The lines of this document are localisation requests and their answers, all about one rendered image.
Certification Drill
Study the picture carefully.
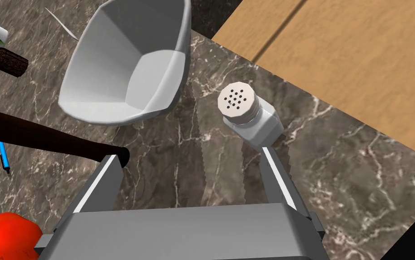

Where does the red rounded object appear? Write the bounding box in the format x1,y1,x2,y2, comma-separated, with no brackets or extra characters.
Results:
0,212,44,260

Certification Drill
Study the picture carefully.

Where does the dark brown long handle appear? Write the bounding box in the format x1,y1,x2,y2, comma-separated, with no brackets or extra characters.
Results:
0,105,131,169

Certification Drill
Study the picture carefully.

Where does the white salt shaker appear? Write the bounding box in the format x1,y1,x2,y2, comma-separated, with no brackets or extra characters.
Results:
217,81,284,152

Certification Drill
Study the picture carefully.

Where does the blue pen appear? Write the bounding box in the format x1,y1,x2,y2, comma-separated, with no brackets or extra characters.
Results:
0,140,11,175

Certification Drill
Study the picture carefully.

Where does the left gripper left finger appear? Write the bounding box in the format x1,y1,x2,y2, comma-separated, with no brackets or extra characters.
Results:
70,153,125,214

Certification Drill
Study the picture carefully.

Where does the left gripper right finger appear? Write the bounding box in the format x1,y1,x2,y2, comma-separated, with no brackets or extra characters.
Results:
259,146,311,218

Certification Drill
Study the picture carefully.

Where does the white bowl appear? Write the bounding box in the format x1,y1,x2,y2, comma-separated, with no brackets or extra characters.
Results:
58,0,192,126

